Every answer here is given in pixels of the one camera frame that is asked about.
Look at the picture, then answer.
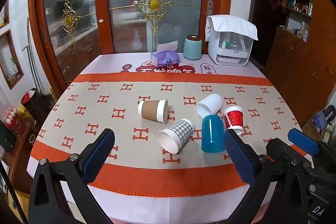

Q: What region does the blue translucent plastic cup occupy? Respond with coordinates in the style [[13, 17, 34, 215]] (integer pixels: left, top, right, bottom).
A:
[[201, 115, 225, 153]]

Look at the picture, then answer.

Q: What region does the red patterned paper cup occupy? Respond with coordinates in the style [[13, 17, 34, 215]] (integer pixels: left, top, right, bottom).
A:
[[224, 106, 244, 135]]

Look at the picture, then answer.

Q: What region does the white plastic cup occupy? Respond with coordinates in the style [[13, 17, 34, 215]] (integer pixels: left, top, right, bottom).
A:
[[196, 93, 223, 118]]

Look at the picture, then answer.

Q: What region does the grey checkered paper cup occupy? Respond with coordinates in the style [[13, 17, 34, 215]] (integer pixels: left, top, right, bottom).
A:
[[157, 119, 194, 154]]

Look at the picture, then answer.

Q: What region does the brown sleeve paper cup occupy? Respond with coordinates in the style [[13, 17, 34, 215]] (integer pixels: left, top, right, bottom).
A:
[[138, 100, 169, 124]]

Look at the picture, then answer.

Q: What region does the wooden shelf cabinet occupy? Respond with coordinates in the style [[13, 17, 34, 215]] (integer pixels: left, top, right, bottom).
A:
[[264, 0, 335, 126]]

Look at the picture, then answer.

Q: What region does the black bin with red items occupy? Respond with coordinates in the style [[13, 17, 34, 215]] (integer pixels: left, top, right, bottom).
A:
[[21, 88, 49, 124]]

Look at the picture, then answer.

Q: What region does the orange beige H-pattern cloth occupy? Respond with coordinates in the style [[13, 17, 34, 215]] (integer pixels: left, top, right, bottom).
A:
[[27, 73, 299, 197]]

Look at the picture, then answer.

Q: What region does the white countertop appliance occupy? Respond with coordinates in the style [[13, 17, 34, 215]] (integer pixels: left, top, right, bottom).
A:
[[208, 31, 254, 67]]

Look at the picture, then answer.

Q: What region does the white cloth on appliance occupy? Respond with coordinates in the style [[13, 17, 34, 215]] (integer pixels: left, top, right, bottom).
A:
[[205, 15, 258, 42]]

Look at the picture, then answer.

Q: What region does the light blue canister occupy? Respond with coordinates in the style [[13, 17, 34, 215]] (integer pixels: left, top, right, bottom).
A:
[[183, 35, 202, 60]]

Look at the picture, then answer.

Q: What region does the purple tissue pack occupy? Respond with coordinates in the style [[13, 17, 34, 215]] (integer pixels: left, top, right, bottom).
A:
[[150, 40, 180, 68]]

